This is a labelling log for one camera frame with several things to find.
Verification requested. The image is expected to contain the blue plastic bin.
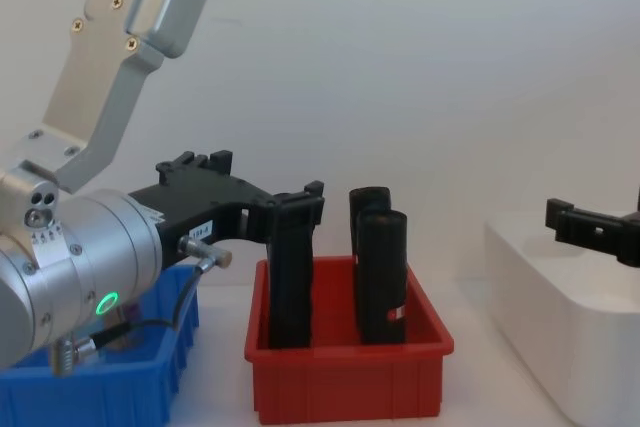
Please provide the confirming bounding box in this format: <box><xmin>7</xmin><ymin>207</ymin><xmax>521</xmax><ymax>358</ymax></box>
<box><xmin>0</xmin><ymin>263</ymin><xmax>202</xmax><ymax>427</ymax></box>

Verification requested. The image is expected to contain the black textured block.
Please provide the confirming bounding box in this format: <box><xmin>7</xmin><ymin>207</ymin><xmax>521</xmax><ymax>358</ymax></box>
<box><xmin>268</xmin><ymin>200</ymin><xmax>316</xmax><ymax>351</ymax></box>

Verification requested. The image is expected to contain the thin dark wrist cable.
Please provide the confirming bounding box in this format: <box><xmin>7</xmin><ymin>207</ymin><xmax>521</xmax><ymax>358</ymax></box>
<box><xmin>53</xmin><ymin>240</ymin><xmax>235</xmax><ymax>378</ymax></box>

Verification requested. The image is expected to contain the black cylinder with red label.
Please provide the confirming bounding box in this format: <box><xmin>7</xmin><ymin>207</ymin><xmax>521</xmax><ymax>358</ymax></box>
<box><xmin>355</xmin><ymin>208</ymin><xmax>409</xmax><ymax>347</ymax></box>

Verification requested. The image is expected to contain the red plastic bin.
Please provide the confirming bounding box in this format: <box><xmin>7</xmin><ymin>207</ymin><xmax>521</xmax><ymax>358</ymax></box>
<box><xmin>244</xmin><ymin>255</ymin><xmax>456</xmax><ymax>413</ymax></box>

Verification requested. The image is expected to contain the white plastic box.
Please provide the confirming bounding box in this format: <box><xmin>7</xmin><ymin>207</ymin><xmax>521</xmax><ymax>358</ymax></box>
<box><xmin>482</xmin><ymin>218</ymin><xmax>640</xmax><ymax>427</ymax></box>

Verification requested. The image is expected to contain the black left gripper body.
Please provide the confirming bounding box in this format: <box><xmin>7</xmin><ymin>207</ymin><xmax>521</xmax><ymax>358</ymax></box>
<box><xmin>127</xmin><ymin>172</ymin><xmax>275</xmax><ymax>269</ymax></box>

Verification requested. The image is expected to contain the plain black cylinder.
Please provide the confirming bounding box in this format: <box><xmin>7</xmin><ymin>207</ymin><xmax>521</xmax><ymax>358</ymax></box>
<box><xmin>348</xmin><ymin>186</ymin><xmax>393</xmax><ymax>262</ymax></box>

